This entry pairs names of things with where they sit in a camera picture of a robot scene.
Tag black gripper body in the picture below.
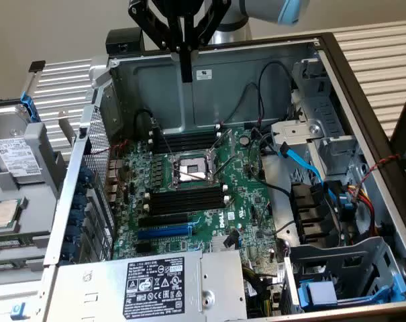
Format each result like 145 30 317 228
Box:
148 0 220 20

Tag black box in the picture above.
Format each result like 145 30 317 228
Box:
105 28 146 58

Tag open metal PC case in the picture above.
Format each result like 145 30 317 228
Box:
43 32 406 322

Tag silver corner clamp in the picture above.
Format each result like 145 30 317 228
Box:
88 55 110 90

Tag silver CPU socket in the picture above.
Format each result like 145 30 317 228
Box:
167 147 223 192

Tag green Dell motherboard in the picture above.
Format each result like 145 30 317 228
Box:
110 125 287 269

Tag long black expansion slot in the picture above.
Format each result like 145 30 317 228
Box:
138 213 190 228

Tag silver hard disk white label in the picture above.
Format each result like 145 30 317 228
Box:
0 103 44 185

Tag blue slot retainer row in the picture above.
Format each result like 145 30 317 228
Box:
61 166 95 268

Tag blue expansion slot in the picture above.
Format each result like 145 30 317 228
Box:
137 225 193 241

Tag grey parts rack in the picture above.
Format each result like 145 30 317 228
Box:
0 122 69 286

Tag black plastic fan shroud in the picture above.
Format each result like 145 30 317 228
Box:
289 182 341 246

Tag small silver heatsink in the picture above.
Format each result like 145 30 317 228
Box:
209 234 240 253

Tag silver CPU chip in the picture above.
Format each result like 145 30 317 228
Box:
0 197 24 232

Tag grey metal disk bay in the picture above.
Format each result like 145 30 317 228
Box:
283 236 406 311

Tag silver power supply unit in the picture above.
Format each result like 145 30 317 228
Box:
43 250 249 322

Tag blue disk tray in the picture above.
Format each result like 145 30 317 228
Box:
298 274 406 309

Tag blue plastic latch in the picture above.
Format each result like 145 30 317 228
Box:
10 301 26 319

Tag black looped wire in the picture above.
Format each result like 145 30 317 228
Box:
257 61 295 131

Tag red black twisted wire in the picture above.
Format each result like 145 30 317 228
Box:
352 154 401 202
90 140 128 156

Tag metal stop bracket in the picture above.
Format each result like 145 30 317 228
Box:
56 110 78 148

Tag blue disk bracket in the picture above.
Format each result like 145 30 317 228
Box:
19 93 41 123

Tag blue SATA wire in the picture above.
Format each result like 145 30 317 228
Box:
278 142 354 212

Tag long black wire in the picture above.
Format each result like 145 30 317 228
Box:
248 129 296 235

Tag red yellow power wires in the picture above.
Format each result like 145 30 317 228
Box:
345 182 380 235

